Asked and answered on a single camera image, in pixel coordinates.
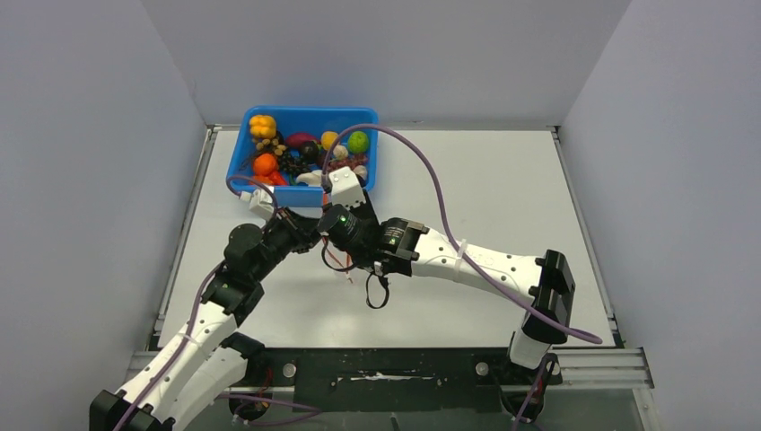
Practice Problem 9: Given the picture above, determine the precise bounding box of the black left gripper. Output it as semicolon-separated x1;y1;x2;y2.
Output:
251;206;322;283

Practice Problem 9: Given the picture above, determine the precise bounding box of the clear zip top bag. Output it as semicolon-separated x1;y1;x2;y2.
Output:
320;236;353;268

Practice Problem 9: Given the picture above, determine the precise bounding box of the yellow bumpy pepper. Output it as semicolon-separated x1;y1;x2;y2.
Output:
249;114;277;141

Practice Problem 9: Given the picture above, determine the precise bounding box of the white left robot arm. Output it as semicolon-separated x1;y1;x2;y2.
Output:
89;207;321;430

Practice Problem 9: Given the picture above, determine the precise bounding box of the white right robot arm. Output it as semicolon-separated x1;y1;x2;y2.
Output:
318;204;576;383

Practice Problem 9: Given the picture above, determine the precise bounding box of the red chili pepper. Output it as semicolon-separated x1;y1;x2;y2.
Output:
268;171;290;187

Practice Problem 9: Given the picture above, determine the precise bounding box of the orange red bumpy pepper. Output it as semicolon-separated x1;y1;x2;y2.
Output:
249;175;275;186

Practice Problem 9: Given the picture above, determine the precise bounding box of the white mushroom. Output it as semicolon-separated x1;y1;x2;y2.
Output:
295;170;323;188

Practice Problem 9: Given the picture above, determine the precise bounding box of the small white garlic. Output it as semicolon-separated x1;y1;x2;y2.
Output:
353;165;368;180

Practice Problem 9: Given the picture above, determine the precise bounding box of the black grape bunch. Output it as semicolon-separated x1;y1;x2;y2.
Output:
277;152;311;178

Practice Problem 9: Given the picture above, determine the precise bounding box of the red grape bunch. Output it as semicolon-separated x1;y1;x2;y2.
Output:
327;154;369;172

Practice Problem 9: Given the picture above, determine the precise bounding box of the orange fruit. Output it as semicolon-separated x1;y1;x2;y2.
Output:
252;153;278;177

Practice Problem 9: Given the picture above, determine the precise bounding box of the white garlic bulb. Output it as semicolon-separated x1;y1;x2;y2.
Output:
332;145;350;161

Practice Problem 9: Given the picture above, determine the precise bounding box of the blue plastic bin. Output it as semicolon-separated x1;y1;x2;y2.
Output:
225;105;379;207

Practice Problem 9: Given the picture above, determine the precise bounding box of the dark mangosteen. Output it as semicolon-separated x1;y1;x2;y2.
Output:
298;141;321;163

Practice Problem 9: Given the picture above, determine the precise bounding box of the green custard apple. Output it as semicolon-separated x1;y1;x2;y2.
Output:
346;131;371;154

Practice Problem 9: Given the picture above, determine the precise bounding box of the purple sweet potato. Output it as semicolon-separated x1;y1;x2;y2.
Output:
284;132;319;149

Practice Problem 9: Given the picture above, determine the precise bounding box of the yellow lemon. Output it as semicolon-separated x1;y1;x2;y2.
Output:
320;131;339;153

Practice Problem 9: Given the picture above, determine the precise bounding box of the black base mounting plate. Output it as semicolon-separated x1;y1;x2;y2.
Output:
235;347;563;416

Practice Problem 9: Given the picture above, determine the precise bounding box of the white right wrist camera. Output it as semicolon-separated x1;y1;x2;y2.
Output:
328;166;366;209

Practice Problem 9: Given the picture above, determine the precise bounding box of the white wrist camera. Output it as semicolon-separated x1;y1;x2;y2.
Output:
239;186;278;221
328;166;366;209

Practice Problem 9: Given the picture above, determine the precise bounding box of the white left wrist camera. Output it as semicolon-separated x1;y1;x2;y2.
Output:
239;186;278;221

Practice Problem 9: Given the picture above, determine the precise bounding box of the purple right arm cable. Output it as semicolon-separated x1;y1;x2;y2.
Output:
319;123;603;431

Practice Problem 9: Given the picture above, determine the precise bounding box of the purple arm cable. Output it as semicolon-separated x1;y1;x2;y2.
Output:
112;174;322;431
319;123;603;431

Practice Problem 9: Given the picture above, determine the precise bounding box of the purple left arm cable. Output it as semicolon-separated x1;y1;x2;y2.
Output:
112;174;322;431

